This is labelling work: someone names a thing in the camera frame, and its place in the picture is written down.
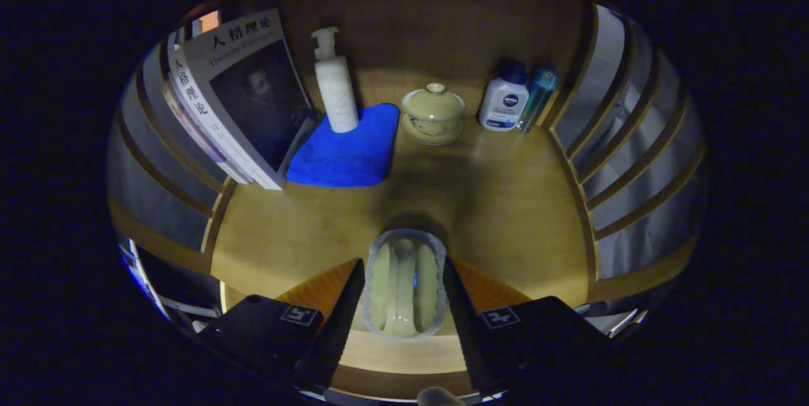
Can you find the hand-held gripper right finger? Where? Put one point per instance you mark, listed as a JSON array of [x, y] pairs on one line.
[[471, 324]]

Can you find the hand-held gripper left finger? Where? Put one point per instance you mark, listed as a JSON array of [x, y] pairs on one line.
[[335, 324]]

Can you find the wooden countertop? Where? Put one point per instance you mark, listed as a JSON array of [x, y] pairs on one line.
[[493, 203]]

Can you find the wooden cabinet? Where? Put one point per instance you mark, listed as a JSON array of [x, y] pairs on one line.
[[411, 14]]

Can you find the blue cloth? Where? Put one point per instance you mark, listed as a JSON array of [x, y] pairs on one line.
[[347, 159]]

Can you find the beige lidded tea cup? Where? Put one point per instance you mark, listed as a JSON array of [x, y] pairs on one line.
[[433, 109]]

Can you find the white lotion bottle blue cap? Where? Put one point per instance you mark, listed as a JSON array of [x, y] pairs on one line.
[[502, 105]]

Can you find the white pump bottle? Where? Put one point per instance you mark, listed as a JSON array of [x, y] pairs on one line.
[[338, 96]]

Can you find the teal bottle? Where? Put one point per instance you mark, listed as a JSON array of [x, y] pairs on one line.
[[537, 96]]

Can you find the white book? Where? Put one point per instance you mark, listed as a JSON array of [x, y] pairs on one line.
[[253, 96]]

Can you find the purple book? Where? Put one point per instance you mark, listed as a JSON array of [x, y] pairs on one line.
[[189, 124]]

